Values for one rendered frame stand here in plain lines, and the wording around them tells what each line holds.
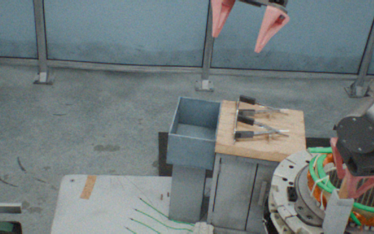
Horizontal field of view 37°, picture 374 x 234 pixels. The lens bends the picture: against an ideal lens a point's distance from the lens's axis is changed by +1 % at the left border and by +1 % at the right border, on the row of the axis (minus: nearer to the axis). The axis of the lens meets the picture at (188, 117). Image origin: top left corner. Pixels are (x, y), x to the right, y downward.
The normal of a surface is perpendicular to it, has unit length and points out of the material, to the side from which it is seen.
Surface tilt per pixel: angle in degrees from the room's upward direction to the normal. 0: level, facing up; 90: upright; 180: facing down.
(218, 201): 90
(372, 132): 94
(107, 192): 0
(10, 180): 0
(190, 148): 90
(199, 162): 90
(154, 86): 0
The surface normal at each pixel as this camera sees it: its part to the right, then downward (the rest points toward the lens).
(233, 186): -0.13, 0.55
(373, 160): 0.11, -0.76
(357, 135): -0.59, 0.47
